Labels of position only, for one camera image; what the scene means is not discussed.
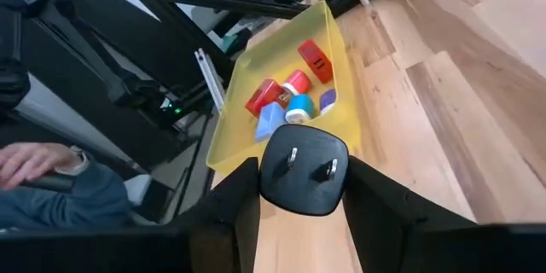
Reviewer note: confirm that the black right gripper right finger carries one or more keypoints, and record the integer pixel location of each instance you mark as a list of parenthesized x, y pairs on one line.
[(426, 247)]

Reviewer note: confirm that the silver metal bracket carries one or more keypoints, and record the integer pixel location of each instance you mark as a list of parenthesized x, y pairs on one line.
[(209, 77)]

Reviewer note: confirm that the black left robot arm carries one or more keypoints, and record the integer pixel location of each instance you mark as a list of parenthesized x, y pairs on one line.
[(141, 98)]

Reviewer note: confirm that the person's hand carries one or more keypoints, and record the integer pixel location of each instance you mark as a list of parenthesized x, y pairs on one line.
[(34, 162)]

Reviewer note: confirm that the light blue wall charger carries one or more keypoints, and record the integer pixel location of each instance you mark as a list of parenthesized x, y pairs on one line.
[(268, 121)]

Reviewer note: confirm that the cyan small cylinder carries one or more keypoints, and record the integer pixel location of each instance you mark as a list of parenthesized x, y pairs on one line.
[(300, 108)]

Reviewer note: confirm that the black armrest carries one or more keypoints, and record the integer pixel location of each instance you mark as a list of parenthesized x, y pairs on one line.
[(51, 182)]

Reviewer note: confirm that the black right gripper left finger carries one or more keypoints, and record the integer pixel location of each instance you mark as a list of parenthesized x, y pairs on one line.
[(192, 247)]

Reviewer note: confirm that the person's forearm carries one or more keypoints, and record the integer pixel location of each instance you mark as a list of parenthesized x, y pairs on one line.
[(64, 205)]

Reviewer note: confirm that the yellow plastic tray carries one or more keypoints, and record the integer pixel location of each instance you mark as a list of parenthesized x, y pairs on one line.
[(239, 136)]

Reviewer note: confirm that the black metal table frame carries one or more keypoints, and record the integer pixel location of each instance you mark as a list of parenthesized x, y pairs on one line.
[(234, 2)]

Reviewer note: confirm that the small black ball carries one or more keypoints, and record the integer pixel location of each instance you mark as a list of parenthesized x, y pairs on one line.
[(298, 187)]

